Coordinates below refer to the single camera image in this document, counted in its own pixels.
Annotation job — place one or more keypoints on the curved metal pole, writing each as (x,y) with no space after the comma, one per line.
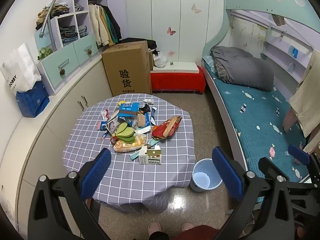
(48,15)

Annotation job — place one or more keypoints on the brown paper bag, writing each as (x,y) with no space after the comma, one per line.
(143,120)

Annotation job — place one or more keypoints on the pale blue plastic bin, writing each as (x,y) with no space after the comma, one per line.
(206,177)

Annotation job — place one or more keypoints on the teal hanging garment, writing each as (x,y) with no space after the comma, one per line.
(108,25)

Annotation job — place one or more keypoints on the beige butterfly wall sticker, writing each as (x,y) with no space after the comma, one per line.
(196,8)

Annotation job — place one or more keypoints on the grey checked tablecloth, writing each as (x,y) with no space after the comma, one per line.
(100,155)

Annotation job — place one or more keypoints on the red patterned snack bag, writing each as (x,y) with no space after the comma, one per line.
(166,128)

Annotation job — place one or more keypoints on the faint pink wall sticker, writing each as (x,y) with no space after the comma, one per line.
(171,53)

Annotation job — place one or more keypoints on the white teal shelf unit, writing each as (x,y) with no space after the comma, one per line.
(57,65)

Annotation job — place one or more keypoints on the large cardboard box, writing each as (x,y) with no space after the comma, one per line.
(125,65)

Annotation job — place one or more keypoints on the grey duvet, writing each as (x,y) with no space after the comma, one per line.
(245,67)

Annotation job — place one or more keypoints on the blue card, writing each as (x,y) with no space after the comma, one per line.
(295,52)

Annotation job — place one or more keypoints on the blue bag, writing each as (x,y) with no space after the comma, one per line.
(32,102)

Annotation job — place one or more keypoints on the beige hanging cloth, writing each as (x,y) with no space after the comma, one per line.
(307,100)

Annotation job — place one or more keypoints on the orange clear plastic bag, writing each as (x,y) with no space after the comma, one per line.
(127,147)

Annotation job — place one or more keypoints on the brown folded clothes pile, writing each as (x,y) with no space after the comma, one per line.
(53,11)

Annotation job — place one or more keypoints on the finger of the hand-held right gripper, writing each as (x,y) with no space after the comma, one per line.
(268,166)
(298,155)

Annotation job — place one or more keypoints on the black hanging jacket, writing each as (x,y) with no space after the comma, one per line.
(114,22)

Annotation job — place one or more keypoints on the red white wrapper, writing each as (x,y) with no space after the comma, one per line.
(105,115)

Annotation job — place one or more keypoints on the small white bottle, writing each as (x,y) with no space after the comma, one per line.
(149,101)

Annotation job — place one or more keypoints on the green plant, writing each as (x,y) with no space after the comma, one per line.
(45,53)

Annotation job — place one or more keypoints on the pink butterfly wall sticker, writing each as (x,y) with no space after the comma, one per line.
(171,31)

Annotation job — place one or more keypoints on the printed newspaper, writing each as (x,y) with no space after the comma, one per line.
(113,125)

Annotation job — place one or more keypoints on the pink slipper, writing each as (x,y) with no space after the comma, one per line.
(187,227)
(154,227)

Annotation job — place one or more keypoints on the blue white tube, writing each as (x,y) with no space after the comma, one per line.
(153,115)

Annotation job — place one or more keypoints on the dark patterned wrapper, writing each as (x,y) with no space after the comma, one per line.
(144,108)

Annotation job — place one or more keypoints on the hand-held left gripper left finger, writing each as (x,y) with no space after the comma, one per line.
(96,172)

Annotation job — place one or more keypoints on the folded dark clothes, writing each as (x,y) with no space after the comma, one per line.
(83,31)

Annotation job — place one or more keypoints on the white wardrobe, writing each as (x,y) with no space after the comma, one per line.
(155,10)

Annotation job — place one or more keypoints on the person's red garment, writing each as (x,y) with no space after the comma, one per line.
(197,233)

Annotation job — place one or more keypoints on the black cloth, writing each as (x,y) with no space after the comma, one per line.
(140,40)

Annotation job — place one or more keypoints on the pinecone drawer ornament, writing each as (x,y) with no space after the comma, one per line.
(89,50)
(62,71)

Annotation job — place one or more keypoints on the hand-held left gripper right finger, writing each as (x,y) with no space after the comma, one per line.
(227,172)

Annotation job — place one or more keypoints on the blue cookie packet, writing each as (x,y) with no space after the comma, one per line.
(102,126)

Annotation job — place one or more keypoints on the blue white packet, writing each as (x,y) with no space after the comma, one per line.
(128,110)

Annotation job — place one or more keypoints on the white plastic bag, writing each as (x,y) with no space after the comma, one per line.
(160,60)

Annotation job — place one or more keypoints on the red bench white top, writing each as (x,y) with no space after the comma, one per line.
(175,80)

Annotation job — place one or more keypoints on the folded jeans stack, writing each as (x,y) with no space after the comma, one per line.
(68,33)

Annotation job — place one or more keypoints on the green oval pads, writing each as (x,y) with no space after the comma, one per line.
(125,133)

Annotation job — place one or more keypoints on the white paper bag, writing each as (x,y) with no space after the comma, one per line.
(20,67)

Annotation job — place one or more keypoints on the white green milk carton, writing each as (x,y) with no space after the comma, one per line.
(150,156)

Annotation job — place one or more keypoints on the person's black trouser leg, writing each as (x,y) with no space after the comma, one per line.
(160,237)

